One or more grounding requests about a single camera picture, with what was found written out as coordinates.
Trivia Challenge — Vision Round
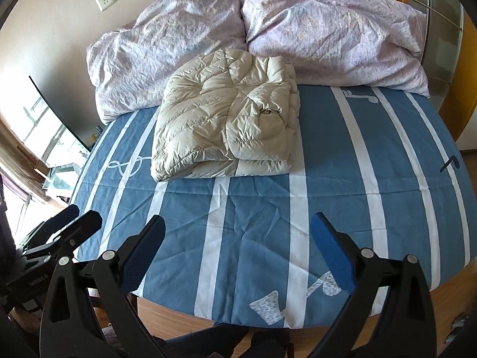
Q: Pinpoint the purple floral pillow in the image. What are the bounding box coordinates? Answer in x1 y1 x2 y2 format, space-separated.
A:
236 0 431 98
86 0 247 124

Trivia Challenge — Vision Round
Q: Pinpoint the person's left leg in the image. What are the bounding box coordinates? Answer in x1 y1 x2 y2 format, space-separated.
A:
164 334 250 358

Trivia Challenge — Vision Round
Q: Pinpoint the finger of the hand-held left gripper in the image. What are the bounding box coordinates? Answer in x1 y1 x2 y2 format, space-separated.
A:
39 204 80 232
22 211 103 265

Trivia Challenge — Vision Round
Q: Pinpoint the wooden framed glass door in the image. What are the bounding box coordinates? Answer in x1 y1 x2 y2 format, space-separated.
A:
393 0 477 145

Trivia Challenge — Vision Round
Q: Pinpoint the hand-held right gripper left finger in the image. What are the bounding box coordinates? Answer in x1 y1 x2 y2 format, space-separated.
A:
39 214 166 358

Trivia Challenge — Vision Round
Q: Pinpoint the person's leg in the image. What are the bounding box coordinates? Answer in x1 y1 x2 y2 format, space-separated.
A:
238 327 297 358
164 334 250 358

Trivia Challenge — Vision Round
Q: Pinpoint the glass side table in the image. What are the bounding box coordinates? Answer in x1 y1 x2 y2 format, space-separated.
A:
33 149 88 198

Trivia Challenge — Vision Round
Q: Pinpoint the cream quilted down jacket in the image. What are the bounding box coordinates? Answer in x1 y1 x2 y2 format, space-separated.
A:
151 48 302 183

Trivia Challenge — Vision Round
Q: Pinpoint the person's right leg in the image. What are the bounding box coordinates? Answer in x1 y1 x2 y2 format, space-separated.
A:
238 327 297 358

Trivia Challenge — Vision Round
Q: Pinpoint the grey shoe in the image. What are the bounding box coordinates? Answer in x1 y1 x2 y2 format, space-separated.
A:
445 311 471 344

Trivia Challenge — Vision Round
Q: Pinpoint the bed with blue striped sheet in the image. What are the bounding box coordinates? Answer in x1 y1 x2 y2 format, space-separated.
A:
69 82 472 344

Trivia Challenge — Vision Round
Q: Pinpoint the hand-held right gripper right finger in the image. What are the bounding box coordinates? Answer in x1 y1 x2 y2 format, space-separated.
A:
311 212 436 358

